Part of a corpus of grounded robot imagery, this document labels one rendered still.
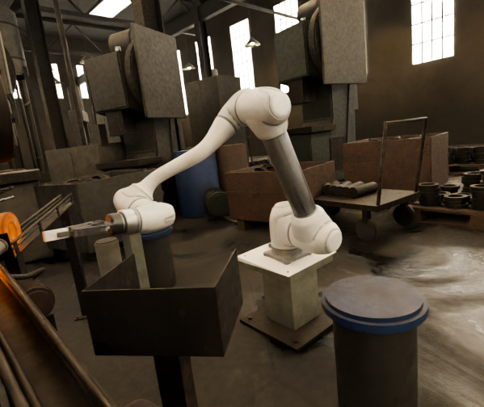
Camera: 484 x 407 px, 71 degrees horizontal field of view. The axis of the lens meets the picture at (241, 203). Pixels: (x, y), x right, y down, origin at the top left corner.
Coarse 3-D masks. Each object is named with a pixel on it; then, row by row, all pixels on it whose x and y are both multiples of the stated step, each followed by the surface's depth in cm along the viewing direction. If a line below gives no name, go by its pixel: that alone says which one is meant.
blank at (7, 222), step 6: (0, 216) 130; (6, 216) 132; (12, 216) 137; (0, 222) 128; (6, 222) 131; (12, 222) 136; (18, 222) 141; (0, 228) 128; (6, 228) 131; (12, 228) 138; (18, 228) 140; (12, 234) 138; (18, 234) 139; (12, 240) 134; (12, 246) 133
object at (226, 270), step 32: (96, 288) 68; (128, 288) 80; (160, 288) 61; (192, 288) 60; (224, 288) 65; (96, 320) 65; (128, 320) 64; (160, 320) 62; (192, 320) 61; (224, 320) 63; (96, 352) 66; (128, 352) 65; (160, 352) 64; (192, 352) 63; (224, 352) 62; (160, 384) 75; (192, 384) 79
